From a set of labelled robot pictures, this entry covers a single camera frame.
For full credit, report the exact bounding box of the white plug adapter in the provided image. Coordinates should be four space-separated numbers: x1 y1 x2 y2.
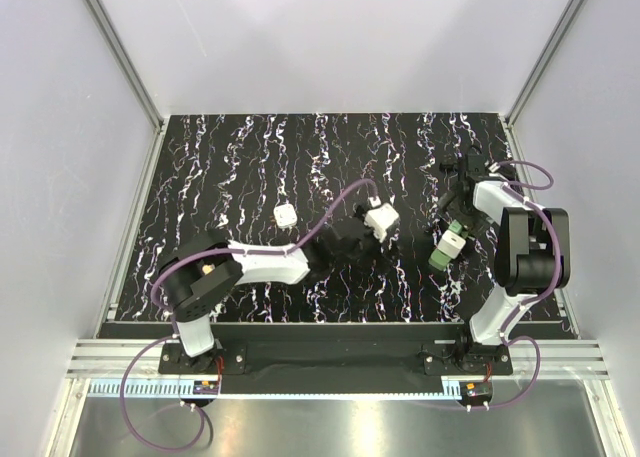
273 203 298 229

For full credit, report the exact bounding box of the white charger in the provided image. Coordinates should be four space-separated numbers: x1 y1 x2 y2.
437 230 466 259

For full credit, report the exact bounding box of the green power strip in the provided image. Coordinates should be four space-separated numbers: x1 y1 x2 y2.
429 220 469 272

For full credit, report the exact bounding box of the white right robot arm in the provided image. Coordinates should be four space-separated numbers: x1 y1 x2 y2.
429 153 570 374

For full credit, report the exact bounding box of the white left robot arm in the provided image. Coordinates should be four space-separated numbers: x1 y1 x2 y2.
151 198 398 373

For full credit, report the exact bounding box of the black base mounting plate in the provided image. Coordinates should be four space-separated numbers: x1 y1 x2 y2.
94 320 514 378

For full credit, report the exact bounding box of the metal front tray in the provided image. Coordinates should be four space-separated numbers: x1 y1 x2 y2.
69 379 621 457

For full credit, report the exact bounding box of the black coiled cable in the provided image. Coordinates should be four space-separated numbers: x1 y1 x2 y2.
439 149 484 178

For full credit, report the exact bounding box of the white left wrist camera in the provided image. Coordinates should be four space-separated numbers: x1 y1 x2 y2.
364 203 400 243

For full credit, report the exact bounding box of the aluminium frame rail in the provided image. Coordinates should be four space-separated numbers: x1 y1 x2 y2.
41 0 165 456

